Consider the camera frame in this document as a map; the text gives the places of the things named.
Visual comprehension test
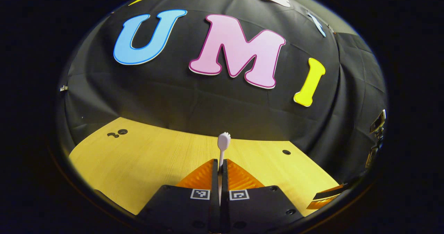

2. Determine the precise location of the shiny metal stand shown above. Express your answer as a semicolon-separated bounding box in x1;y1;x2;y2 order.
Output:
365;109;386;168

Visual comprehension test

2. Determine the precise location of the black backdrop cloth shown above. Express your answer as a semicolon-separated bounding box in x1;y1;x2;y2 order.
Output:
57;0;387;190

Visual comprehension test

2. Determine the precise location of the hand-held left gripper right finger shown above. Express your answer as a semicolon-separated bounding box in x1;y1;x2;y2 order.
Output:
221;158;304;233

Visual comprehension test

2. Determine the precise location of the white toothbrush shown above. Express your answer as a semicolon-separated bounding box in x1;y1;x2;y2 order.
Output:
217;132;231;207

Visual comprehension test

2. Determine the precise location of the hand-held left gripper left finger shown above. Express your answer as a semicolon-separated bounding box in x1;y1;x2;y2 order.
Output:
138;158;220;234

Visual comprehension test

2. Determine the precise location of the yellow wooden desktop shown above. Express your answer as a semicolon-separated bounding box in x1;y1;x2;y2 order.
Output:
69;117;340;217

